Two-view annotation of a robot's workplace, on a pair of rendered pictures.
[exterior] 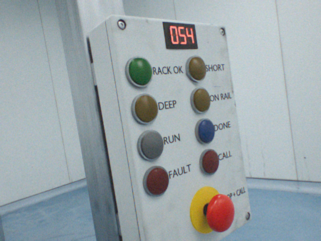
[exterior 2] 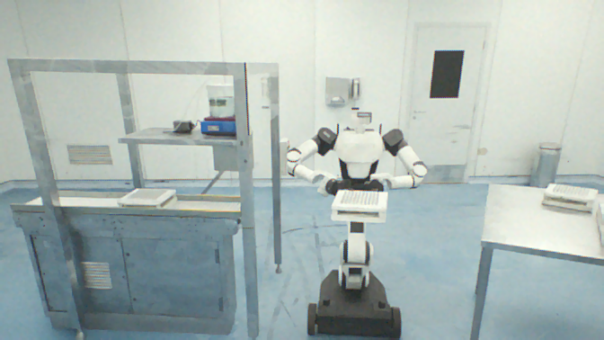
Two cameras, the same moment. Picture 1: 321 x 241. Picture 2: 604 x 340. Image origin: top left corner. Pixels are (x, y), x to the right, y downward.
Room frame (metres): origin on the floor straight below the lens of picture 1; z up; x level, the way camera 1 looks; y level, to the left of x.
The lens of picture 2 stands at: (-1.97, 2.09, 1.64)
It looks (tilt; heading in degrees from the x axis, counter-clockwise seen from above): 20 degrees down; 314
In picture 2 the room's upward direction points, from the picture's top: straight up
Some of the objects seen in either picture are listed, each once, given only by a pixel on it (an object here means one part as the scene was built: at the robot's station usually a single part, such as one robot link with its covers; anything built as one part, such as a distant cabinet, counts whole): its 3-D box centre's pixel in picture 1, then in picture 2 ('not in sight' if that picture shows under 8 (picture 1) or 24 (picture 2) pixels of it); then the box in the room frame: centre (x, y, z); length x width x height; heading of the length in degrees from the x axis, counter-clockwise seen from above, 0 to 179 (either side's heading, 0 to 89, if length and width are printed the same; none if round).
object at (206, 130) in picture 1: (206, 131); not in sight; (0.33, -0.05, 0.98); 0.03 x 0.01 x 0.03; 130
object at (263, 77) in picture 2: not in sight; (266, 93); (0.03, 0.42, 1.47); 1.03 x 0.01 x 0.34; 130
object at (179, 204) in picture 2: not in sight; (136, 210); (0.41, 1.14, 0.81); 1.35 x 0.25 x 0.05; 40
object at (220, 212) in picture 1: (210, 210); not in sight; (0.32, -0.04, 0.89); 0.04 x 0.04 x 0.04; 40
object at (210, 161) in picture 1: (210, 161); not in sight; (0.33, -0.05, 0.94); 0.03 x 0.01 x 0.03; 130
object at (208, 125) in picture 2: not in sight; (224, 124); (0.00, 0.75, 1.32); 0.21 x 0.20 x 0.09; 130
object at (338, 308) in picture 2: not in sight; (352, 288); (-0.45, 0.10, 0.19); 0.64 x 0.52 x 0.33; 130
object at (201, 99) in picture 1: (201, 100); not in sight; (0.33, -0.05, 1.01); 0.03 x 0.01 x 0.03; 130
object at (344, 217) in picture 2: not in sight; (359, 210); (-0.85, 0.59, 0.98); 0.24 x 0.24 x 0.02; 33
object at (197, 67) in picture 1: (197, 68); not in sight; (0.33, -0.05, 1.05); 0.03 x 0.01 x 0.03; 130
